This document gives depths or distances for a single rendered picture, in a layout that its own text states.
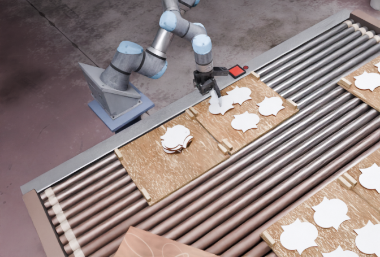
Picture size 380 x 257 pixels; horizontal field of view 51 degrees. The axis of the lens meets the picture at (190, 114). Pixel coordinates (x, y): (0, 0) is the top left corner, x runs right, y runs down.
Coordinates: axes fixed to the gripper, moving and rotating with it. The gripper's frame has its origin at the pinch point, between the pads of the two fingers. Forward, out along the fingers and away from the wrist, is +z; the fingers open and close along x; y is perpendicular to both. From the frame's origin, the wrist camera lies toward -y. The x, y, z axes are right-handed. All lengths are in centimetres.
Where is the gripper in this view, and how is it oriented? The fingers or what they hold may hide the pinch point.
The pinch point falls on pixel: (212, 97)
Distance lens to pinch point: 188.0
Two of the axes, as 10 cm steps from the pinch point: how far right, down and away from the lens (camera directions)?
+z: 1.2, 6.7, 7.3
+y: -8.2, 4.8, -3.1
